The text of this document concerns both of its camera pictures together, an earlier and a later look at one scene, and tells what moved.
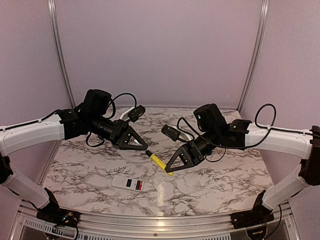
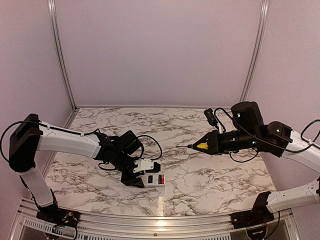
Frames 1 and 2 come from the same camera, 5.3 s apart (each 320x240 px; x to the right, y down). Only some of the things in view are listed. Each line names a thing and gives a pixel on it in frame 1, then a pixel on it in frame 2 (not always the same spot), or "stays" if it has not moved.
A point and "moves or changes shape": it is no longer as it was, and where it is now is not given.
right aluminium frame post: x=261 y=41 stays
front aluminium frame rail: x=106 y=226 stays
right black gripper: x=190 y=153 → x=215 y=146
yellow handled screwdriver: x=158 y=161 moves or changes shape
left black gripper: x=119 y=129 → x=132 y=180
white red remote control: x=127 y=183 → x=153 y=179
